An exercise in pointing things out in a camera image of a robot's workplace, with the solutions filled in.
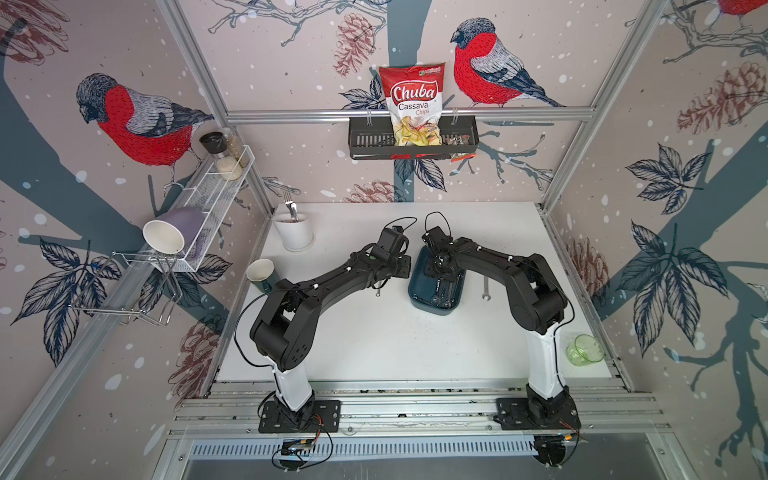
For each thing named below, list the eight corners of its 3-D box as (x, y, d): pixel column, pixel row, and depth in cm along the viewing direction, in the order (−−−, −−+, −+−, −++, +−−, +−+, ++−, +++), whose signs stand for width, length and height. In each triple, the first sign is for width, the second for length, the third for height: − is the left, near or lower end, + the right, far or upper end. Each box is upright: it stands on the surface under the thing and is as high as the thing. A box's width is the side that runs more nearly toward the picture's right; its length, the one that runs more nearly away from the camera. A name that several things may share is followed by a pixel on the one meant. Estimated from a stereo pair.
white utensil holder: (282, 251, 110) (270, 228, 100) (288, 230, 116) (278, 207, 106) (311, 251, 110) (303, 228, 100) (316, 230, 116) (308, 207, 106)
